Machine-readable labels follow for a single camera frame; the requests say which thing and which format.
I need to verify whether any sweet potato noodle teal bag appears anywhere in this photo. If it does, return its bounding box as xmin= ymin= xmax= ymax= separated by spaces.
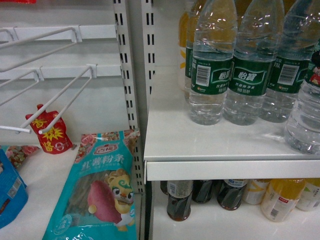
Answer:
xmin=42 ymin=129 xmax=140 ymax=240

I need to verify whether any dark tea bottle right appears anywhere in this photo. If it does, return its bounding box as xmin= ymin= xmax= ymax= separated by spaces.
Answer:
xmin=216 ymin=179 xmax=249 ymax=211

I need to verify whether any white green bottle lower right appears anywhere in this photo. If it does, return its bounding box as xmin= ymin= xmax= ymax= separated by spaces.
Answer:
xmin=295 ymin=178 xmax=320 ymax=212

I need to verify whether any yellow drink bottle behind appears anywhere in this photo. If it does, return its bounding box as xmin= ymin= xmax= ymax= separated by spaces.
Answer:
xmin=177 ymin=10 xmax=189 ymax=91

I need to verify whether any white shelf board right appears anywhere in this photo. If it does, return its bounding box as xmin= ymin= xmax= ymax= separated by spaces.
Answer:
xmin=144 ymin=66 xmax=320 ymax=181

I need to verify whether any water bottle green label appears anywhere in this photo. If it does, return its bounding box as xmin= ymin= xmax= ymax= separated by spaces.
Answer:
xmin=223 ymin=0 xmax=284 ymax=126
xmin=284 ymin=44 xmax=320 ymax=155

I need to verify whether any dark tea bottle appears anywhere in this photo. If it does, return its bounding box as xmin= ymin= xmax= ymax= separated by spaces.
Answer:
xmin=192 ymin=180 xmax=214 ymax=204
xmin=166 ymin=180 xmax=193 ymax=222
xmin=216 ymin=179 xmax=249 ymax=211

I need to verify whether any water bottle left barcode label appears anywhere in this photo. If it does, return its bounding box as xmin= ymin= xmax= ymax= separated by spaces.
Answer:
xmin=189 ymin=0 xmax=238 ymax=126

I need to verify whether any yellow drink bottle lower shelf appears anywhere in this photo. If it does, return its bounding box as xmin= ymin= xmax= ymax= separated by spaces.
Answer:
xmin=260 ymin=178 xmax=306 ymax=222

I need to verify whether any dark tea bottle middle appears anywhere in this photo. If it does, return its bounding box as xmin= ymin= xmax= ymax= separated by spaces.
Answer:
xmin=192 ymin=180 xmax=214 ymax=204

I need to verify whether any dark tea bottle front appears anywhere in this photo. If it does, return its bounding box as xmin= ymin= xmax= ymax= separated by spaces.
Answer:
xmin=166 ymin=180 xmax=193 ymax=222

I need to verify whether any white label bottle lower shelf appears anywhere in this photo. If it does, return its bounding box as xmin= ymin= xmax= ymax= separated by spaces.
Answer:
xmin=242 ymin=179 xmax=271 ymax=205

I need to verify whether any left hook short white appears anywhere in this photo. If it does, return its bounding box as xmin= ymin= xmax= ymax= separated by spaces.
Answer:
xmin=0 ymin=69 xmax=44 ymax=106

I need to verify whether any rear water bottle left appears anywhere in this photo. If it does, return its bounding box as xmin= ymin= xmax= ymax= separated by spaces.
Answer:
xmin=184 ymin=0 xmax=207 ymax=103

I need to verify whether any upper white display hook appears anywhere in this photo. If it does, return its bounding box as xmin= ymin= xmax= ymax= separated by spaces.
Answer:
xmin=0 ymin=25 xmax=83 ymax=73

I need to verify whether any white display hook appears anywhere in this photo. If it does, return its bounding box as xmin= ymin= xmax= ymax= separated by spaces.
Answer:
xmin=0 ymin=25 xmax=83 ymax=73
xmin=14 ymin=63 xmax=98 ymax=135

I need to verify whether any blue snack package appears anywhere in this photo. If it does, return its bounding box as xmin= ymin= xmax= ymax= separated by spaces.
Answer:
xmin=0 ymin=149 xmax=29 ymax=229

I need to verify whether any lower white display hook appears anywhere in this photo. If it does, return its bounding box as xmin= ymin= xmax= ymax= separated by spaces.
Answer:
xmin=14 ymin=63 xmax=98 ymax=135

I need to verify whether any floral noodle bag behind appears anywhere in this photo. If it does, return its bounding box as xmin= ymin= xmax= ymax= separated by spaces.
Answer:
xmin=4 ymin=145 xmax=40 ymax=169

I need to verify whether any water bottle barcode label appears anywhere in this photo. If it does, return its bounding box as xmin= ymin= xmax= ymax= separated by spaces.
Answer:
xmin=189 ymin=0 xmax=238 ymax=126
xmin=259 ymin=0 xmax=320 ymax=123

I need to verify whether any water bottle right barcode label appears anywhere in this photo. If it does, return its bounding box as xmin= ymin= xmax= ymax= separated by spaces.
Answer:
xmin=259 ymin=0 xmax=320 ymax=123

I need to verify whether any red sauce pouch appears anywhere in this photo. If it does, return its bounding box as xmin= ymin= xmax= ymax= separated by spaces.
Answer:
xmin=30 ymin=110 xmax=73 ymax=155

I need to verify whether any white upright slotted post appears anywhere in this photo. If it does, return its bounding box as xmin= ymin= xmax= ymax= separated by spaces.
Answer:
xmin=112 ymin=0 xmax=146 ymax=193

